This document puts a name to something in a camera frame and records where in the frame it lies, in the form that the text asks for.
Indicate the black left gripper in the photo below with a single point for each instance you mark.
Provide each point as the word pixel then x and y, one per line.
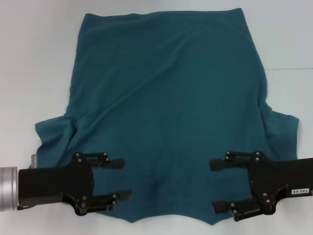
pixel 53 183

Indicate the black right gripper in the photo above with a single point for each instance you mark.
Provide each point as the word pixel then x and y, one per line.
pixel 269 176

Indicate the teal blue shirt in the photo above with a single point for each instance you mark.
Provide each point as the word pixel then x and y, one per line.
pixel 159 85

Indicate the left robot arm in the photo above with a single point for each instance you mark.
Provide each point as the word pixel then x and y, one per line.
pixel 8 188

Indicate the silver stud on left gripper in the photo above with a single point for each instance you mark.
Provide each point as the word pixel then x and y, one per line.
pixel 34 161

